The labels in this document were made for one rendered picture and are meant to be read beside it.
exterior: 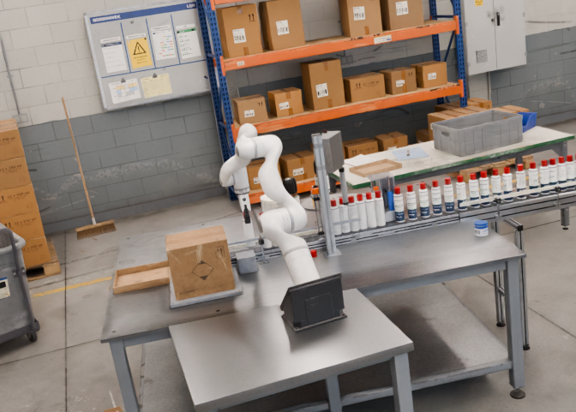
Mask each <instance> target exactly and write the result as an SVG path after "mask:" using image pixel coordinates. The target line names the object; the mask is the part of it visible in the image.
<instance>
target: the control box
mask: <svg viewBox="0 0 576 412"><path fill-rule="evenodd" d="M321 139H322V147H323V152H324V159H325V168H326V173H334V172H335V171H336V170H338V169H339V168H340V167H342V166H343V165H344V164H345V160H344V153H343V146H342V139H341V132H340V131H327V134H322V137H321Z"/></svg>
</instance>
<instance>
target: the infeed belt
mask: <svg viewBox="0 0 576 412"><path fill-rule="evenodd" d="M454 211H455V210H454ZM454 214H459V213H458V212H456V211H455V212H454V213H446V211H442V215H440V216H434V213H430V214H429V215H430V217H429V218H421V215H420V216H417V220H414V221H410V220H409V219H408V218H405V222H404V223H400V224H399V223H396V220H394V221H391V222H386V225H385V226H383V227H378V226H377V227H376V228H373V229H370V228H367V229H366V230H359V231H358V232H350V233H346V234H343V233H342V234H341V235H340V236H347V235H351V234H356V233H361V232H365V231H370V230H378V229H382V228H387V227H392V226H396V225H401V224H408V223H414V222H418V221H423V220H427V219H432V218H440V217H445V216H449V215H454ZM334 237H339V236H334ZM303 239H304V240H305V241H306V243H308V242H316V241H319V235H318V236H309V237H307V238H306V237H304V238H303ZM249 250H254V253H259V252H261V247H255V248H247V249H242V250H237V251H233V252H229V253H230V257H231V258H232V257H236V253H241V252H245V251H249Z"/></svg>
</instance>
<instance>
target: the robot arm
mask: <svg viewBox="0 0 576 412"><path fill-rule="evenodd" d="M281 152H282V143H281V140H280V139H279V138H278V137H277V136H275V135H271V134H270V135H263V136H258V137H257V130H256V128H255V127H254V126H253V125H252V124H249V123H245V124H244V125H243V126H242V127H241V128H240V129H239V132H238V137H237V143H236V145H235V155H234V156H233V157H231V158H230V159H228V160H227V161H226V162H225V163H224V164H223V166H222V168H221V170H220V174H219V182H220V184H221V186H223V187H229V186H232V185H233V186H234V190H235V193H236V195H238V198H239V202H240V206H241V209H242V211H243V213H244V221H245V223H246V224H250V223H251V221H250V215H249V211H251V208H250V203H249V195H248V193H249V191H250V189H249V179H248V174H247V168H246V166H247V165H248V164H249V163H250V161H251V159H252V158H260V157H264V158H265V159H266V161H265V163H264V164H263V165H262V167H261V168H260V169H259V173H258V177H259V181H260V184H261V187H262V190H263V192H264V193H265V195H266V196H267V197H268V198H269V199H270V200H273V201H276V202H278V203H279V204H280V205H282V208H279V209H274V210H271V211H267V212H264V213H262V215H260V217H259V218H258V222H257V223H258V228H259V231H260V232H261V234H262V235H263V236H264V237H266V238H267V239H268V240H269V241H270V242H273V243H274V244H276V245H277V246H278V247H279V248H280V250H281V252H282V254H283V256H284V258H285V263H286V264H287V267H288V270H289V273H290V274H291V279H292V281H293V283H294V285H297V284H302V283H306V282H308V281H312V280H316V279H318V278H321V277H320V276H319V274H318V271H317V270H316V267H315V263H314V261H313V259H312V256H311V254H310V251H309V248H308V246H307V243H306V241H305V240H304V239H303V238H301V237H298V236H292V235H289V234H287V233H289V232H292V231H296V230H300V229H302V228H303V227H304V226H305V225H306V223H307V214H306V211H304V209H303V207H302V206H301V205H300V204H299V203H298V202H297V201H296V200H295V199H294V198H292V197H291V196H290V195H289V194H288V192H287V191H286V190H285V187H284V185H283V183H282V181H281V178H280V175H279V171H278V167H277V163H278V160H279V156H280V154H281Z"/></svg>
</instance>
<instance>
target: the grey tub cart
mask: <svg viewBox="0 0 576 412"><path fill-rule="evenodd" d="M25 245H26V242H25V240H24V239H23V238H21V237H20V236H18V235H17V234H16V233H14V232H13V231H12V230H11V229H9V228H7V227H5V226H4V225H3V224H1V223H0V343H4V342H6V341H9V340H11V339H13V338H16V337H19V336H22V335H24V334H27V337H28V339H29V340H30V341H31V342H32V343H33V342H35V341H37V335H36V331H39V329H40V327H39V322H38V321H37V320H36V319H35V318H34V315H33V306H32V302H31V297H30V292H29V288H28V282H27V274H26V269H25V264H24V259H23V254H22V250H21V248H23V247H24V246H25Z"/></svg>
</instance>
